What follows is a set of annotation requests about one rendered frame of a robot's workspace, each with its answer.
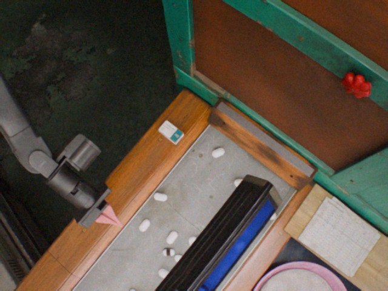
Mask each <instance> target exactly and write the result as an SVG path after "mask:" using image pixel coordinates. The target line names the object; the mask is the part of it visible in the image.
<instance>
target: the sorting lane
mask: <svg viewBox="0 0 388 291"><path fill-rule="evenodd" d="M218 148H223V149H224V150H225V152H224V154H223V155H222V156H219V157H217V158H214V157H213V156H212V152H213V151H214V150H216V149H218ZM246 175H253V176H256V177H259V178H262V179H265V180H268V181H270V182H271V183H272V184H274V186H275V187H276V189H277V191H278V193H279V195H280V196H281V198H282V200H283V202H282V203H281V205H280V206H279V207H278V209H277V211H276V212H275V214H276V218H275V219H273V220H272V219H270V221H269V222H267V224H266V225H265V226H264V228H263V230H262V231H261V233H260V234H259V235H258V237H257V238H256V239H255V240H254V241H253V243H252V244H251V245H250V247H249V248H248V249H247V251H246V252H245V254H244V255H243V256H242V257H241V258H240V259H239V261H238V262H237V264H236V265H235V266H234V268H233V269H232V271H231V272H230V273H229V274H228V275H227V276H226V278H225V279H224V281H223V282H222V283H221V284H220V285H219V287H218V288H217V289H216V291H222V290H223V288H225V286H226V285H227V283H228V282H229V281H230V279H231V278H233V276H234V275H235V273H236V272H237V271H238V269H239V268H240V267H241V266H242V264H243V262H244V261H245V260H246V259H247V258H248V257H249V255H250V254H251V253H252V251H253V250H254V248H255V247H256V246H257V244H258V243H259V242H260V241H261V240H262V238H263V237H264V235H265V234H266V232H267V231H268V229H269V228H270V226H271V225H272V224H273V223H274V222H275V221H276V219H277V217H279V215H280V214H281V212H282V210H283V209H284V208H285V206H286V205H287V203H289V201H290V200H291V199H292V197H293V195H294V194H295V193H296V191H297V190H296V189H294V188H293V187H292V186H291V185H289V184H288V183H286V182H285V181H284V180H283V179H281V178H280V177H279V176H277V175H276V174H274V173H273V172H272V171H271V170H270V169H269V168H267V167H266V166H265V165H264V164H261V163H260V162H259V161H258V160H257V159H255V158H254V157H253V156H252V155H251V154H250V153H249V152H247V151H245V150H244V149H242V148H241V147H240V146H239V145H237V143H235V142H234V141H232V140H231V139H229V138H228V137H226V136H225V135H223V133H221V132H220V131H218V130H217V129H216V128H214V127H212V126H211V125H209V126H208V127H207V128H206V129H205V130H204V131H203V133H202V135H201V136H200V137H199V138H198V139H197V140H196V141H195V142H194V143H193V145H192V146H191V148H190V149H188V151H187V152H186V153H185V154H184V156H183V157H182V159H181V160H180V161H178V163H177V164H176V165H175V167H174V168H173V169H172V171H171V172H170V173H169V174H168V175H167V176H166V178H165V179H164V180H163V182H162V183H161V184H160V185H159V186H158V188H157V189H156V190H155V191H154V192H153V194H151V196H150V197H149V198H148V200H147V201H146V202H145V203H144V204H143V205H142V207H141V208H140V209H139V210H138V211H137V213H136V214H135V215H134V217H133V218H132V219H131V220H130V221H129V222H128V224H127V225H126V226H125V227H124V228H123V230H122V231H121V232H120V233H119V235H118V236H117V237H116V238H115V239H114V240H113V242H112V243H111V245H109V246H108V249H107V250H106V251H105V252H104V253H103V254H102V255H101V256H100V258H99V259H98V260H97V262H95V264H94V265H93V266H92V268H91V269H90V270H89V271H88V272H87V274H86V275H85V276H84V277H83V278H82V279H81V280H80V282H79V284H78V285H76V287H75V288H74V289H73V291H130V290H136V291H154V290H155V289H156V288H157V287H158V286H159V284H160V283H161V281H162V280H163V279H164V278H162V277H161V276H160V275H159V272H158V271H159V269H166V270H167V271H168V272H170V271H171V269H172V268H173V266H174V265H176V263H177V262H176V261H175V256H176V255H181V256H183V254H184V253H185V252H186V251H187V250H188V249H189V247H190V243H189V239H190V237H192V236H194V237H195V238H197V237H198V236H199V234H200V233H201V232H202V231H203V230H204V229H205V227H206V226H207V224H208V223H209V222H210V220H211V219H212V218H213V217H214V216H215V215H216V213H217V212H218V210H219V209H220V208H221V207H222V205H223V204H224V203H225V202H226V201H227V199H228V198H229V196H230V195H231V194H232V193H233V191H234V190H235V189H236V188H237V186H236V185H235V184H234V182H235V181H236V179H243V178H244V177H245V176H246ZM156 193H161V194H166V195H167V200H166V201H160V200H156V199H155V198H154V195H155V194H156ZM145 219H148V220H149V221H150V225H149V227H148V228H147V229H146V230H145V231H143V232H142V231H140V230H139V226H140V224H141V223H142V222H143V221H144V220H145ZM171 232H176V233H177V234H178V237H177V238H176V239H175V241H174V243H173V244H167V242H166V239H167V237H168V236H169V235H170V233H171ZM165 249H173V250H174V251H175V254H174V255H173V256H164V255H163V254H162V252H163V250H165Z"/></svg>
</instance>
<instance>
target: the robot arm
mask: <svg viewBox="0 0 388 291"><path fill-rule="evenodd" d="M0 131H1V132H2V134H3V135H4V138H5V139H6V140H7V142H8V143H9V146H10V147H11V149H12V150H13V152H14V154H15V155H16V157H17V159H18V160H19V162H20V163H21V164H22V165H23V166H24V167H25V168H26V169H27V170H28V171H29V172H32V173H41V174H42V175H44V176H45V180H44V182H45V184H46V185H48V186H49V187H50V188H52V189H53V190H54V191H56V192H57V193H59V194H60V195H61V196H62V197H64V198H65V199H66V200H67V201H68V202H70V203H71V204H73V205H74V206H75V207H77V208H76V209H75V210H74V211H73V216H74V217H75V220H76V222H77V223H78V224H79V225H80V226H81V227H83V226H84V227H85V228H86V229H88V228H89V227H90V226H91V225H92V223H93V222H94V221H96V222H103V223H104V224H113V225H116V226H119V227H122V226H123V224H122V222H121V221H119V220H118V218H117V217H116V216H115V214H114V212H113V209H112V207H111V205H110V204H109V203H108V201H107V200H106V199H105V198H106V196H107V195H108V194H109V193H112V190H111V188H110V187H108V186H107V184H106V183H105V182H104V181H102V180H101V181H100V182H99V183H98V184H97V185H96V186H95V187H92V186H91V185H90V184H89V183H87V182H86V181H85V180H84V179H83V178H82V177H80V176H79V175H78V174H77V173H75V172H74V171H73V170H72V169H70V168H69V167H68V166H67V165H66V164H64V162H65V161H66V162H67V163H69V164H70V166H72V167H73V168H74V169H76V170H77V171H80V170H82V171H83V172H85V171H86V170H87V169H88V168H89V167H90V165H91V164H92V163H93V162H94V160H95V159H96V157H97V156H98V155H99V154H100V153H101V150H100V149H99V148H98V147H97V146H96V145H95V143H93V142H92V141H91V140H89V139H88V138H86V137H85V136H84V135H83V134H80V133H73V134H72V135H71V136H70V137H69V138H68V139H67V140H66V141H65V142H64V143H63V144H62V145H61V146H60V147H58V148H57V149H56V151H55V152H54V153H53V154H51V152H50V150H49V149H48V147H47V145H46V143H45V142H44V140H43V138H42V136H41V135H39V133H38V131H37V129H36V128H35V126H34V125H33V123H32V121H31V119H30V118H29V117H28V116H27V114H26V113H25V110H24V109H23V108H22V107H21V105H20V103H19V101H18V99H17V98H16V95H15V94H14V93H13V90H12V88H11V87H10V85H9V84H8V82H7V80H6V79H5V77H4V75H3V73H2V72H1V69H0ZM98 206H99V207H98Z"/></svg>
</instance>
